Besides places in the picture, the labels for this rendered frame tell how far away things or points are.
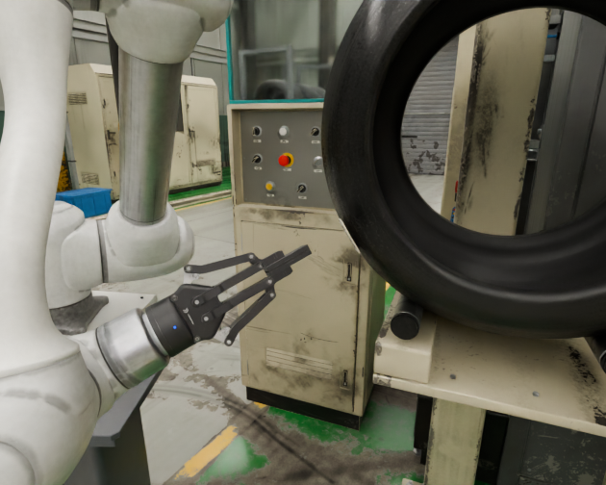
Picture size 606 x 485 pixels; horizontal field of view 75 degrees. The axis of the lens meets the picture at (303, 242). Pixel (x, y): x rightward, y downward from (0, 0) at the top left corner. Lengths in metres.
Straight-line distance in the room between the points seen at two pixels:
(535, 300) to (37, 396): 0.56
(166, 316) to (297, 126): 1.03
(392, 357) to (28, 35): 0.65
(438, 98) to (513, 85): 9.14
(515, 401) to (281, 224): 1.02
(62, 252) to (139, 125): 0.35
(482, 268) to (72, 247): 0.86
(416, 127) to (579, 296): 9.64
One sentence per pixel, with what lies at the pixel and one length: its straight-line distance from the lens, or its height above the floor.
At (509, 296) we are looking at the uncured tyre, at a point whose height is 0.98.
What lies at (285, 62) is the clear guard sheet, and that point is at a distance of 1.45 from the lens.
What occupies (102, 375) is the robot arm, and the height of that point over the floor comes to 0.93.
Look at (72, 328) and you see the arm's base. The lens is 1.02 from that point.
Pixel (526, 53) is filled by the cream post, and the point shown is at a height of 1.33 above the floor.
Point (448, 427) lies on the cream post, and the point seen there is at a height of 0.43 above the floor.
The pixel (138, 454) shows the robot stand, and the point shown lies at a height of 0.29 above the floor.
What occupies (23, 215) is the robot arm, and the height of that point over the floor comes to 1.12.
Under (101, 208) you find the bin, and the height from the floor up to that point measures 0.08.
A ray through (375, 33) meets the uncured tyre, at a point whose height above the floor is 1.32.
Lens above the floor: 1.21
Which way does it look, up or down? 17 degrees down
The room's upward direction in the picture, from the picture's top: straight up
